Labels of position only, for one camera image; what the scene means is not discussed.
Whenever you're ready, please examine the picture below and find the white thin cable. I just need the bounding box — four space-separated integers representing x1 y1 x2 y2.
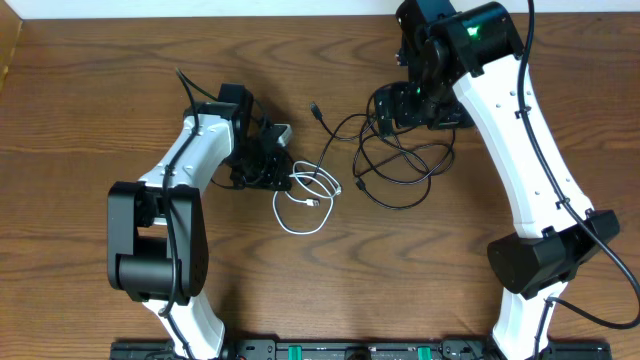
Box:
272 159 343 236

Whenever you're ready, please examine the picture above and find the black thin cable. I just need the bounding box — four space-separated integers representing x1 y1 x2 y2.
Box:
299 101 376 189
351 89 457 211

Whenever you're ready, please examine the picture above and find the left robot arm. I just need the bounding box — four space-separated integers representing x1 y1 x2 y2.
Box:
107 84 293 359

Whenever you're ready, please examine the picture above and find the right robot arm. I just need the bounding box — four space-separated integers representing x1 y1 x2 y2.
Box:
374 1 619 359

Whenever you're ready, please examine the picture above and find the black left camera cable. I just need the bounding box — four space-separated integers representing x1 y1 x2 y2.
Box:
157 67 221 360

